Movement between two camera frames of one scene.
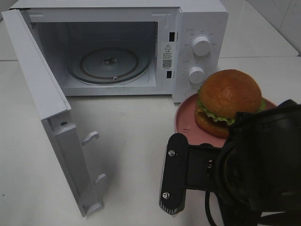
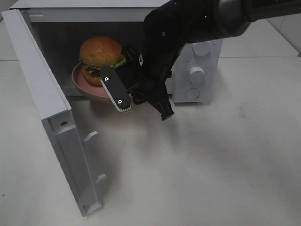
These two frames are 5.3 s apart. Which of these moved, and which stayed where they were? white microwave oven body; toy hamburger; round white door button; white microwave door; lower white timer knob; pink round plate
Moved: toy hamburger; pink round plate
Stayed: white microwave oven body; white microwave door; lower white timer knob; round white door button
